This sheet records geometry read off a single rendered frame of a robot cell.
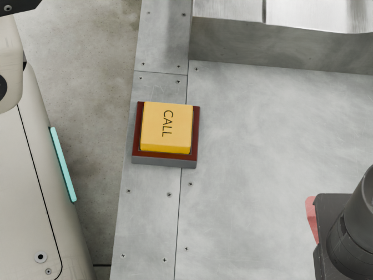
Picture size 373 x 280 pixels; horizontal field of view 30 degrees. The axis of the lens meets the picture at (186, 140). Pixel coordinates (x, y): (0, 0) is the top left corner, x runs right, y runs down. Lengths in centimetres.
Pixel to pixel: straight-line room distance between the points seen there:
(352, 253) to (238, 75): 43
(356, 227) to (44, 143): 104
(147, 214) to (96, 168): 94
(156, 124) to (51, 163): 65
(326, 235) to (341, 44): 38
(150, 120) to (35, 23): 122
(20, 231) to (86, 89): 60
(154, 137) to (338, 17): 28
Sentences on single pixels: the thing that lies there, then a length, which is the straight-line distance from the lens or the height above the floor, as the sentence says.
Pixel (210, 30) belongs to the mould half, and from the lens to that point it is 89.
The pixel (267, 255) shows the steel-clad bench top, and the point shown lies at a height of 80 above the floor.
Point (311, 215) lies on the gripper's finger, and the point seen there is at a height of 99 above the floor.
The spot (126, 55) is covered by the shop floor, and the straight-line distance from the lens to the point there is 195.
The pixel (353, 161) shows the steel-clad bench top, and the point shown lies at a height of 80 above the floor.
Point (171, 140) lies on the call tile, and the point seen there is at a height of 84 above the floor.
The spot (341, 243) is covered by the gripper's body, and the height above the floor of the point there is 105.
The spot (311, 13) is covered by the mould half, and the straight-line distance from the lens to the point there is 91.
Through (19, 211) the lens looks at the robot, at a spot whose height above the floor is 28.
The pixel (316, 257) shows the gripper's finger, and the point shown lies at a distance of 61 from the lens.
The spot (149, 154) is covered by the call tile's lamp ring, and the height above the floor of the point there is 82.
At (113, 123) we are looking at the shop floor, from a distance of 182.
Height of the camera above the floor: 155
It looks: 60 degrees down
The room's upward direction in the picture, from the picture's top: 8 degrees clockwise
